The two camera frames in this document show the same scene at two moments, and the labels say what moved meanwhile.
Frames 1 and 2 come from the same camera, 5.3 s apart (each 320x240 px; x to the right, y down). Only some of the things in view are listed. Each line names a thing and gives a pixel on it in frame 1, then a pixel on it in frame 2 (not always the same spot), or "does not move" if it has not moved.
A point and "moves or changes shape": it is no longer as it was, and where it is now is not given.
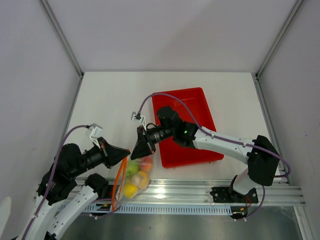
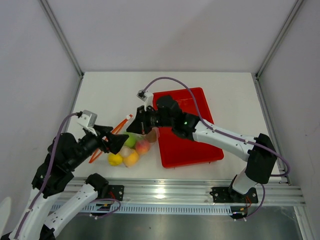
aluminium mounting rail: (197, 192) does not move
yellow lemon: (129, 190) moves or changes shape
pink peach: (146, 163) moves or changes shape
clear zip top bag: (134, 177) moves or changes shape
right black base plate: (228, 195) does not move
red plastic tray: (192, 105) does not move
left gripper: (111, 154) -> (116, 141)
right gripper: (142, 148) -> (140, 125)
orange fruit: (145, 181) -> (132, 159)
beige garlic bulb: (136, 179) moves or changes shape
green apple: (132, 168) -> (131, 141)
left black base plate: (110, 187) does not move
